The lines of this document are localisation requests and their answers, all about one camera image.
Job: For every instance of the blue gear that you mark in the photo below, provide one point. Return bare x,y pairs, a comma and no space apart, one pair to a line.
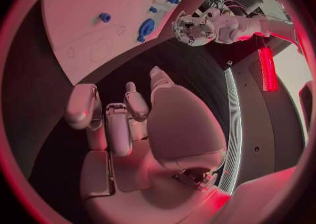
146,28

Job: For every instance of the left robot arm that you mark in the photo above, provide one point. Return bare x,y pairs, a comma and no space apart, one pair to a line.
247,24

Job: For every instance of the glowing light bar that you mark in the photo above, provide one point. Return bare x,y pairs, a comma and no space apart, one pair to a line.
268,69

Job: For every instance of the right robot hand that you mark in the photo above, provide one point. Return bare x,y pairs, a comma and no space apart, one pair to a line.
182,129

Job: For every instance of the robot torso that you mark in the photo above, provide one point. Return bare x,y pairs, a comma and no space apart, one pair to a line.
259,125

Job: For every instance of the small blue peg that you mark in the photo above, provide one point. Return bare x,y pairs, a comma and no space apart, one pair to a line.
153,9

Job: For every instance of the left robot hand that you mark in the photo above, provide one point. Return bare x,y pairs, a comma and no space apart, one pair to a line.
195,30

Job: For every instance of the white task board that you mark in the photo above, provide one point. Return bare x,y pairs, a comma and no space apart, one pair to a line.
98,36

